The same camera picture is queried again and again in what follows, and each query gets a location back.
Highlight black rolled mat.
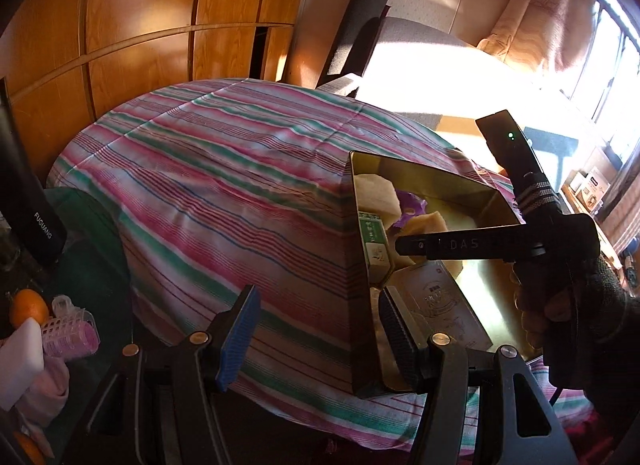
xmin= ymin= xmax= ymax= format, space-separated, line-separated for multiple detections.
xmin=317 ymin=0 xmax=391 ymax=91

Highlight white sponge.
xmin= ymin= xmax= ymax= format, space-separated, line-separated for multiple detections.
xmin=355 ymin=172 xmax=401 ymax=213

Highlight pink cloth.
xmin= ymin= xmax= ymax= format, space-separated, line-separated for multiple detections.
xmin=15 ymin=355 xmax=71 ymax=428

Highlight wooden wardrobe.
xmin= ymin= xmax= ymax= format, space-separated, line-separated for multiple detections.
xmin=0 ymin=0 xmax=316 ymax=166

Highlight patterned beige curtain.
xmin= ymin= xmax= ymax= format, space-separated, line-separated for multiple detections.
xmin=475 ymin=0 xmax=601 ymax=76

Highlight window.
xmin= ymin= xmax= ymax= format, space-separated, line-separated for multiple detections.
xmin=560 ymin=0 xmax=640 ymax=166

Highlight person's right hand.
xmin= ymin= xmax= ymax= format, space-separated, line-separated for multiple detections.
xmin=515 ymin=257 xmax=628 ymax=388

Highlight green cloth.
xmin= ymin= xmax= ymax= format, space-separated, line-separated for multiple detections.
xmin=42 ymin=188 xmax=133 ymax=346

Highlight striped cloth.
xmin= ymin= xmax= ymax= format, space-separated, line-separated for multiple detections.
xmin=47 ymin=78 xmax=596 ymax=456

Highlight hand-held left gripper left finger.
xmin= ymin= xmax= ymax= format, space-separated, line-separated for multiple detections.
xmin=65 ymin=285 xmax=262 ymax=465

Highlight purple snack packet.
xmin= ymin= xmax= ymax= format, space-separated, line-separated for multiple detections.
xmin=395 ymin=190 xmax=428 ymax=226

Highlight yellow sponge block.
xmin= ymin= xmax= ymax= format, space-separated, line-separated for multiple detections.
xmin=400 ymin=210 xmax=463 ymax=276

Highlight orange fruit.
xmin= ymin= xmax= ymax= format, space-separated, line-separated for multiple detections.
xmin=12 ymin=432 xmax=47 ymax=465
xmin=10 ymin=289 xmax=51 ymax=328

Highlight small green box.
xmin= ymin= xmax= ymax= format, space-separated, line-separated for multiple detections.
xmin=359 ymin=212 xmax=393 ymax=286

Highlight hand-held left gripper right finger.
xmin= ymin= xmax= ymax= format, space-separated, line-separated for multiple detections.
xmin=377 ymin=287 xmax=576 ymax=465

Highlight black thermos bottle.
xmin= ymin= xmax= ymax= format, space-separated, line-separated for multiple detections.
xmin=0 ymin=78 xmax=67 ymax=266

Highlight pink hair rollers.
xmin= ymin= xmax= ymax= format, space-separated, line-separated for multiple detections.
xmin=40 ymin=295 xmax=101 ymax=358

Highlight gold tin box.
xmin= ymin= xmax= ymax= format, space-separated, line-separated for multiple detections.
xmin=347 ymin=150 xmax=546 ymax=400

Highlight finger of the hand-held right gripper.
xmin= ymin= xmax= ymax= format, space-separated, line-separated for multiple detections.
xmin=395 ymin=226 xmax=546 ymax=262

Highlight white carton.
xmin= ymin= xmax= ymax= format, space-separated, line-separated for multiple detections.
xmin=582 ymin=168 xmax=612 ymax=216

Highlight white sponge block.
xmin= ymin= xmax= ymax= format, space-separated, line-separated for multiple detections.
xmin=0 ymin=317 xmax=46 ymax=411

